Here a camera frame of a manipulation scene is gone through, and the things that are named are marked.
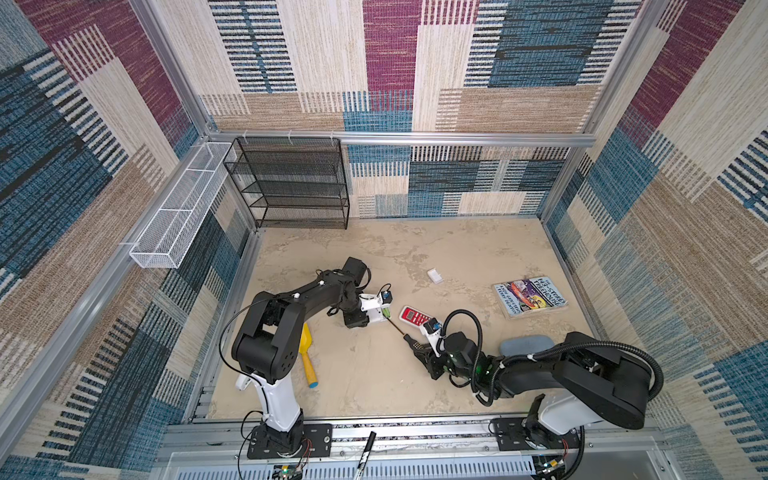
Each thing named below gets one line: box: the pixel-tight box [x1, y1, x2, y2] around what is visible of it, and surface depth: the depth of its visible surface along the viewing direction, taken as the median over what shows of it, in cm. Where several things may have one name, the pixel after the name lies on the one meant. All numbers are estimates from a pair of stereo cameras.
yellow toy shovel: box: [299, 323, 318, 389], surface depth 86 cm
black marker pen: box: [354, 431, 377, 480], surface depth 73 cm
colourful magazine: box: [494, 276, 568, 317], surface depth 98 cm
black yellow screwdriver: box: [382, 313, 424, 350], surface depth 89 cm
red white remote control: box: [399, 305, 433, 327], surface depth 96 cm
